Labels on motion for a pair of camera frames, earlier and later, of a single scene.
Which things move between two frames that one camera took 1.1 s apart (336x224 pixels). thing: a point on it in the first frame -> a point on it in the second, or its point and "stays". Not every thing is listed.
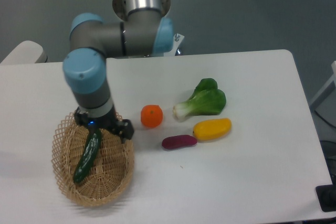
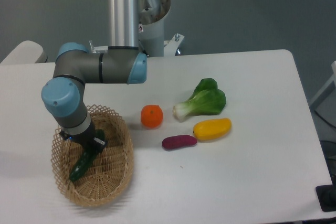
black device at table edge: [326, 195] stays
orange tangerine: [151, 115] stays
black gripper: [109, 121] -> [84, 137]
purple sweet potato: [179, 141] stays
